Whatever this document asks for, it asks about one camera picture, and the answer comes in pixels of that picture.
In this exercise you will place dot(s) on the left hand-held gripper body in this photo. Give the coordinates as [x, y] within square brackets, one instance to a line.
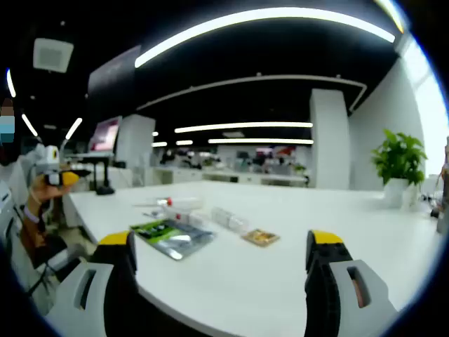
[45, 159]

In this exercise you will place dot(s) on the ceiling air vent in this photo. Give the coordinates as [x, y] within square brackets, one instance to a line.
[52, 55]

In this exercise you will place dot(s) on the white curved ceiling rail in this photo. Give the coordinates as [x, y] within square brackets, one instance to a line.
[298, 78]

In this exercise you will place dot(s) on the white skincare bottle red band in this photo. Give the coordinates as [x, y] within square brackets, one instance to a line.
[186, 201]

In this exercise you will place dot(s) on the white skincare tube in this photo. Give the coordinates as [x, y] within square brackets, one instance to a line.
[193, 216]

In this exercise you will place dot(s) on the black monitor stand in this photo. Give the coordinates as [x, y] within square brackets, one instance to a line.
[104, 190]

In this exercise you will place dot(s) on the small tan flat packet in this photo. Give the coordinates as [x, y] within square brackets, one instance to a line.
[260, 238]

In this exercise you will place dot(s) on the dark hanging panel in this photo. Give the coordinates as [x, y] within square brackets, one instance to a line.
[112, 77]

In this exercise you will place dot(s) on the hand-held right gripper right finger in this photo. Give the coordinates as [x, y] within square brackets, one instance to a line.
[326, 298]

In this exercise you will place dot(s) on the straight ceiling light strip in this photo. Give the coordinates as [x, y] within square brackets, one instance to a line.
[259, 141]
[245, 126]

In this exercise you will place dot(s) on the person's left hand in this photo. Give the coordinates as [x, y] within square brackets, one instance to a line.
[43, 193]

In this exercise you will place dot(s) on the white office counter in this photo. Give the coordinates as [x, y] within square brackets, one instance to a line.
[182, 175]

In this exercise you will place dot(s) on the potted green plant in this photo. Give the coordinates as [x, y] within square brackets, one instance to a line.
[400, 158]

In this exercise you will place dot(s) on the light wrist band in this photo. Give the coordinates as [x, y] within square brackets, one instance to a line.
[31, 214]

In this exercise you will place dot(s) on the tall dark object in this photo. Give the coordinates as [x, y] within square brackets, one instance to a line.
[443, 196]

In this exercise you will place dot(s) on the long curved ceiling light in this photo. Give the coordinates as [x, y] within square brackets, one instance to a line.
[263, 14]

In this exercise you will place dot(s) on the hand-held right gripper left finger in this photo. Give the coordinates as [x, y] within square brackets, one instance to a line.
[105, 298]

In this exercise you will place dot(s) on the green black sachet packet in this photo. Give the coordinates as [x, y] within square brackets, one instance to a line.
[172, 237]

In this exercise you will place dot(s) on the computer monitor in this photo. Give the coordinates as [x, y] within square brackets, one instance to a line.
[105, 135]

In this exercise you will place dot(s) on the clear skincare bottle red label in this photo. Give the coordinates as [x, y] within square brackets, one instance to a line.
[221, 215]

